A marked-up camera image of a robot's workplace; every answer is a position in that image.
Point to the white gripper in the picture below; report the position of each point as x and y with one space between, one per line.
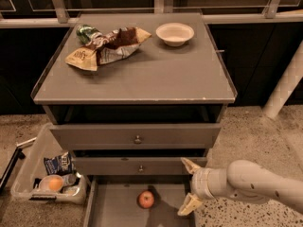
200 183

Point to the red apple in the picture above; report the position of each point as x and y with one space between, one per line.
145 199

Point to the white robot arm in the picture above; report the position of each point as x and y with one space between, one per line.
242 181

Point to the top grey drawer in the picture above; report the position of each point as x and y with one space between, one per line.
135 136

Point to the grey drawer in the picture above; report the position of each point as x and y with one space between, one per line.
113 202
138 162
135 136

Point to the bottom grey drawer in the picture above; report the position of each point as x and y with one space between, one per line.
113 202

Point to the grey drawer cabinet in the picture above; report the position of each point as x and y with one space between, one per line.
154 74

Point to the middle grey drawer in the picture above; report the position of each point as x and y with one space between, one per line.
138 162

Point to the blue snack bag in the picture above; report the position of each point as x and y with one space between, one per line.
59 165

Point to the cup with orange content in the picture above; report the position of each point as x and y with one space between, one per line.
52 183

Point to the clear plastic bin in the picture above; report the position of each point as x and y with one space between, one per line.
26 185

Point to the white paper bowl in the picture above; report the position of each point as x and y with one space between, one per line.
174 34

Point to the brown chip bag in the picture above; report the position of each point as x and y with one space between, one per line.
103 49

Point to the green soda can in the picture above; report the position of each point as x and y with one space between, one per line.
86 33

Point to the metal railing frame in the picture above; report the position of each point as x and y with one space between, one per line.
48 13

